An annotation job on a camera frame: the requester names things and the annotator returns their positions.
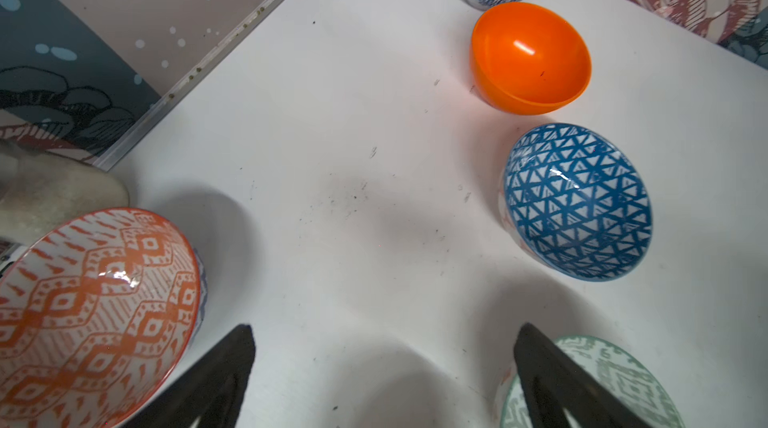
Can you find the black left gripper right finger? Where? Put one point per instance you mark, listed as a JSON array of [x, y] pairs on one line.
[[555, 388]]

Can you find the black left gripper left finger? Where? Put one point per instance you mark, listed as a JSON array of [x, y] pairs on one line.
[[211, 392]]

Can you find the red patterned bowl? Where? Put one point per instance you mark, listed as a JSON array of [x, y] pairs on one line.
[[94, 318]]

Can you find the blue triangle pattern bowl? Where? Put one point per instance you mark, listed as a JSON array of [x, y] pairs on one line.
[[575, 203]]

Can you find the grey stone pestle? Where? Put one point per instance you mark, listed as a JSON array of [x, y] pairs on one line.
[[41, 191]]

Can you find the orange plastic bowl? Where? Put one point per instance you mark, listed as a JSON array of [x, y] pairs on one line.
[[527, 60]]

